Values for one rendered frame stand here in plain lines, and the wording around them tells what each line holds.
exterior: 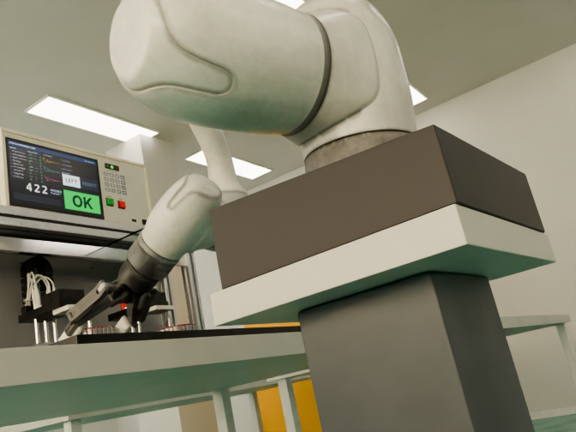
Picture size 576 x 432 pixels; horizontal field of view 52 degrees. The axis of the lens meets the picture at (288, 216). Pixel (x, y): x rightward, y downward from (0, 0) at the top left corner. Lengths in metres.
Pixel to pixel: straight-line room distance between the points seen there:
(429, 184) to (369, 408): 0.26
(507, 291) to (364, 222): 5.72
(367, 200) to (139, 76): 0.26
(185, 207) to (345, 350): 0.49
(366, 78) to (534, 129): 5.76
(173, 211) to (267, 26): 0.50
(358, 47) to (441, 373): 0.39
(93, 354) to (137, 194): 0.81
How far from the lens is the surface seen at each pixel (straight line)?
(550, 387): 6.26
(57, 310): 1.33
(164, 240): 1.09
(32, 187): 1.48
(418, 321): 0.64
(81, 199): 1.55
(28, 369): 0.89
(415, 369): 0.65
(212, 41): 0.62
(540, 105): 6.53
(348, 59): 0.73
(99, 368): 0.96
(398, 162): 0.59
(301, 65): 0.68
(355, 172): 0.61
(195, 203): 1.06
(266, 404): 5.34
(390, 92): 0.76
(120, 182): 1.66
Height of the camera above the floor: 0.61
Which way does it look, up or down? 17 degrees up
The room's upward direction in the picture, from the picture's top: 12 degrees counter-clockwise
